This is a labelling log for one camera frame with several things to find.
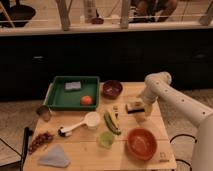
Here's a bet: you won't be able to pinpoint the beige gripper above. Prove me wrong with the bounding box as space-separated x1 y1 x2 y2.
133 99 153 122

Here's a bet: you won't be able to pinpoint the wooden board eraser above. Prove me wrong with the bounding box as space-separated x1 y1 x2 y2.
126 103 145 114

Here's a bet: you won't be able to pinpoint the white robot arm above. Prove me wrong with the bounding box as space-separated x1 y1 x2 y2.
138 72 213 171

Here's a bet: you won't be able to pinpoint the green plastic cup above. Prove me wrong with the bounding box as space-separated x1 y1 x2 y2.
97 131 114 149

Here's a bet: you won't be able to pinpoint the yellow banana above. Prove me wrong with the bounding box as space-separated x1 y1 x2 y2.
107 109 119 129

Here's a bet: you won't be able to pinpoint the dark red bowl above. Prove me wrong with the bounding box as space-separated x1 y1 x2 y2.
102 80 123 99

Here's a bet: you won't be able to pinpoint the orange red bowl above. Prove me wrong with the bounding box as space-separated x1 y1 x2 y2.
126 127 157 161

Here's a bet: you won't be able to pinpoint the green cucumber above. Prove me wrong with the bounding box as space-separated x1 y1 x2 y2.
104 113 121 135

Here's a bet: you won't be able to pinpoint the white measuring scoop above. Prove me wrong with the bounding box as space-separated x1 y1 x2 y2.
57 111 102 138

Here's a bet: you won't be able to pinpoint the orange tomato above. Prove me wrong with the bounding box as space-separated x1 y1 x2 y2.
80 96 93 105

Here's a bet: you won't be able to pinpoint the grey sponge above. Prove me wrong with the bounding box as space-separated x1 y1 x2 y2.
65 82 81 91

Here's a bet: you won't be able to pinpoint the green plastic tray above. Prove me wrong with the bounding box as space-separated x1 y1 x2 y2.
44 76 99 111

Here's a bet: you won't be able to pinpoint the seated person legs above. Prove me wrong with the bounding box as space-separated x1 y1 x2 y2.
131 0 178 23

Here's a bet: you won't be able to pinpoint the dark red object on ledge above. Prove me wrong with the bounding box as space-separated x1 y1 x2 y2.
91 17 104 24

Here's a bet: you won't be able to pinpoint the light blue cloth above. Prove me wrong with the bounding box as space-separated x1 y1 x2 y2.
37 145 71 168

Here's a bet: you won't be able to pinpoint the red grapes bunch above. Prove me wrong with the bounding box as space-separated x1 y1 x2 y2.
28 132 53 154

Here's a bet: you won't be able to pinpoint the black round stool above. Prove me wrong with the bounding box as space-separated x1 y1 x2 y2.
0 0 36 28

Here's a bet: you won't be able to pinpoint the black cable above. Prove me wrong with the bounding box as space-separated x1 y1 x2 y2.
169 133 198 171

